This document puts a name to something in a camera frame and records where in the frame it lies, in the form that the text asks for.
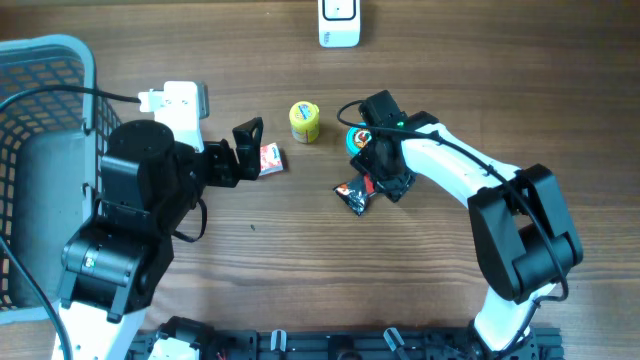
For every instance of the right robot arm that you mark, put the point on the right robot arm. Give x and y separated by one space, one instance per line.
524 237

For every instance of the red silver foil packet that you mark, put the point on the red silver foil packet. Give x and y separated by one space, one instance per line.
357 193

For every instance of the white barcode scanner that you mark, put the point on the white barcode scanner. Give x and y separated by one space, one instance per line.
339 23

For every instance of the grey plastic shopping basket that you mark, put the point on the grey plastic shopping basket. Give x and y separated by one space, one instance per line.
52 142

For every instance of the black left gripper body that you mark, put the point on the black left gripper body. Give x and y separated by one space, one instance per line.
219 169

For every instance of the red snack box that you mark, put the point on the red snack box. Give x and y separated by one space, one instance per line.
270 159

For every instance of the teal tin can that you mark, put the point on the teal tin can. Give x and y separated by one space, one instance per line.
356 139

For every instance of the yellow cylindrical container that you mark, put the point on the yellow cylindrical container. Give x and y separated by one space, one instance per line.
304 121

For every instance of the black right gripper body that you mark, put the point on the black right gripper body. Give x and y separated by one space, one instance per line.
390 178

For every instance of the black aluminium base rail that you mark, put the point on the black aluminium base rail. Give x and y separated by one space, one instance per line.
429 344

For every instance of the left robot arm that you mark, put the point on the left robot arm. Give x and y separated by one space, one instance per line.
113 263

